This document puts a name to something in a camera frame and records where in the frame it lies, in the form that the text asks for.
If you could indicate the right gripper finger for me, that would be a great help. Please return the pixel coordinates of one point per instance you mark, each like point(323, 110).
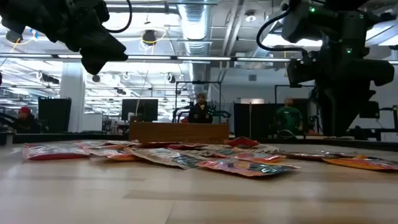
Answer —
point(353, 109)
point(332, 109)

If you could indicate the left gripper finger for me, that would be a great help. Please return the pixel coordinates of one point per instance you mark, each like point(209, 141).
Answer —
point(91, 60)
point(110, 51)

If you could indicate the orange tea packet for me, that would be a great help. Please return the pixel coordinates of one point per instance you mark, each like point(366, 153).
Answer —
point(245, 168)
point(252, 156)
point(363, 163)
point(121, 157)

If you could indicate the wooden three-compartment tea box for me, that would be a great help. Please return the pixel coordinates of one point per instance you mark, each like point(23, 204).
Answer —
point(178, 132)

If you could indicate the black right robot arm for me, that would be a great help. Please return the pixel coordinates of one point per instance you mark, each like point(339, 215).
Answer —
point(342, 18)

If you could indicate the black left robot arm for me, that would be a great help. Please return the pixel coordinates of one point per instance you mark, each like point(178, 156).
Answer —
point(9, 15)

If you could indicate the black background desk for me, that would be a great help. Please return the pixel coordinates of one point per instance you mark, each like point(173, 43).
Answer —
point(382, 132)

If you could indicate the ceiling light strip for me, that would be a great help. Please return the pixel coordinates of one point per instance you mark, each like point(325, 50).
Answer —
point(393, 62)
point(149, 57)
point(202, 58)
point(264, 59)

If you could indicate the white building column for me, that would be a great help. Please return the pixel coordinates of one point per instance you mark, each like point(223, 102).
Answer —
point(73, 96)

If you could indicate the black ceiling spotlight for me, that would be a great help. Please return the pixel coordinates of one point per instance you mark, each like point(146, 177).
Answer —
point(14, 35)
point(149, 36)

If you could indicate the person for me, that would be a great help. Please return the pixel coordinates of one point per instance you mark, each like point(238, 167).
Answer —
point(289, 118)
point(26, 123)
point(200, 112)

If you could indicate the black computer monitor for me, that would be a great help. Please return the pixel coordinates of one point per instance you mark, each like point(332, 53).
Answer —
point(140, 109)

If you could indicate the black upright panel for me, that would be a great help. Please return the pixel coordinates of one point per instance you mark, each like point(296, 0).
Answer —
point(54, 115)

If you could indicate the round woven placemat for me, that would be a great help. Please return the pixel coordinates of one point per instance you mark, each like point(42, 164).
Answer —
point(269, 148)

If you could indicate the black partition panel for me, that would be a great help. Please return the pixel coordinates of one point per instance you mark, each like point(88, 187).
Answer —
point(258, 121)

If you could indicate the bright ceiling light panel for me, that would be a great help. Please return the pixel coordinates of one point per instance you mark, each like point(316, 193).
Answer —
point(273, 40)

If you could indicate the small black wall monitor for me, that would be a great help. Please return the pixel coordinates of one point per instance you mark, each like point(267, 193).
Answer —
point(369, 109)

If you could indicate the black background station frame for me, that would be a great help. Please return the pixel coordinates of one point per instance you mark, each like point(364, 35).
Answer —
point(199, 82)
point(295, 85)

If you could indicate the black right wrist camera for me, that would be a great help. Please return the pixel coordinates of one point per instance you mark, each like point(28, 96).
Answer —
point(300, 73)

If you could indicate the silver ceiling air duct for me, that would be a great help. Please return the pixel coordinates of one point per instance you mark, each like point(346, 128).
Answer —
point(194, 21)

